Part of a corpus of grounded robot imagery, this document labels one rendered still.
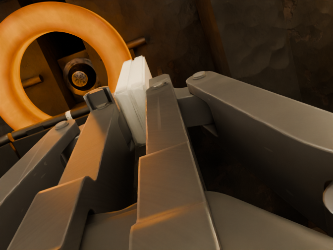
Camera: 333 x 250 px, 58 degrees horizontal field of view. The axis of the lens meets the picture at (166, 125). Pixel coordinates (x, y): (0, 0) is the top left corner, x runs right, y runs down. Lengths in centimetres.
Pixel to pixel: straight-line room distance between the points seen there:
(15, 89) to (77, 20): 12
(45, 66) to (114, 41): 14
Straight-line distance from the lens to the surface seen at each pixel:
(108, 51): 38
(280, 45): 37
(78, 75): 48
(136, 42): 44
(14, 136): 41
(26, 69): 49
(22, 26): 40
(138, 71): 16
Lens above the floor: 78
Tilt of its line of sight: 18 degrees down
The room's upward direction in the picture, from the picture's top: 20 degrees counter-clockwise
